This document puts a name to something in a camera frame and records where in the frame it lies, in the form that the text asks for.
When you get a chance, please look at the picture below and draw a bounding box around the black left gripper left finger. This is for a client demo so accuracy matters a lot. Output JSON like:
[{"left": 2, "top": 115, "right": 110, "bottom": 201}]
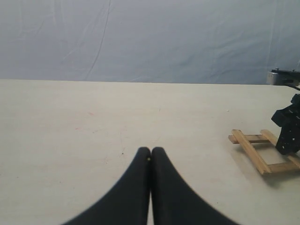
[{"left": 65, "top": 147, "right": 150, "bottom": 225}]

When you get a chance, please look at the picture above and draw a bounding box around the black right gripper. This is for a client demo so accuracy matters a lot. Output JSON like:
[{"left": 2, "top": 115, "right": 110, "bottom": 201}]
[{"left": 271, "top": 94, "right": 300, "bottom": 155}]

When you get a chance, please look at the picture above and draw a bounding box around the blue-grey backdrop cloth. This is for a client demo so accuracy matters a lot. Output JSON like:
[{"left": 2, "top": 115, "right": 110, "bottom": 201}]
[{"left": 0, "top": 0, "right": 300, "bottom": 84}]

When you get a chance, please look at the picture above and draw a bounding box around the long wooden plank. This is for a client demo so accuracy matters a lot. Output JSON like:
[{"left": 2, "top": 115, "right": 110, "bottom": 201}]
[{"left": 232, "top": 129, "right": 271, "bottom": 175}]

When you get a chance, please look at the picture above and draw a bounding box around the brown wooden stick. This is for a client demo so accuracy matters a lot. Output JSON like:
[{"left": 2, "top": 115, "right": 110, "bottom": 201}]
[{"left": 259, "top": 162, "right": 300, "bottom": 175}]

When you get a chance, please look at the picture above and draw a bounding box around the short wooden plank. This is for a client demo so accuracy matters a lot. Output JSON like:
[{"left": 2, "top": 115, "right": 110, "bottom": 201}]
[{"left": 228, "top": 135, "right": 269, "bottom": 144}]

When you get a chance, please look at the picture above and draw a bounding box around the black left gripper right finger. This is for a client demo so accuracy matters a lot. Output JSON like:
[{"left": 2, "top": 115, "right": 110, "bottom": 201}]
[{"left": 151, "top": 147, "right": 236, "bottom": 225}]

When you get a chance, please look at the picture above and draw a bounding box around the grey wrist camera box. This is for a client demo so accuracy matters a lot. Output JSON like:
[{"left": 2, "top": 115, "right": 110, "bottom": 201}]
[{"left": 266, "top": 72, "right": 285, "bottom": 86}]

